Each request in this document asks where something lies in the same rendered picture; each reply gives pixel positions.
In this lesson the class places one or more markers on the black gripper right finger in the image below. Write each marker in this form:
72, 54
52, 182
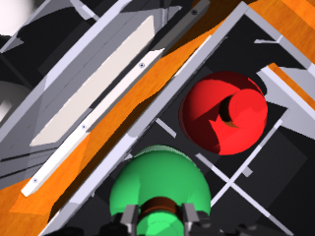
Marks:
201, 225

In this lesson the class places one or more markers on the green bottle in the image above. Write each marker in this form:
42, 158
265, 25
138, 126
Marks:
159, 178

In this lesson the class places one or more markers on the red bottle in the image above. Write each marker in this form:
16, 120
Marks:
209, 114

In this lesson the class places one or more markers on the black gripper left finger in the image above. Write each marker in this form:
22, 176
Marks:
127, 225

